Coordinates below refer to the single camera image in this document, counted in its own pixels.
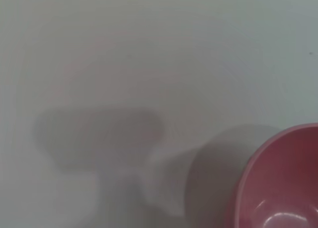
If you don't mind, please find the pink plastic bowl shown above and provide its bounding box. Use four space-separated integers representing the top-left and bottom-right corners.
225 123 318 228

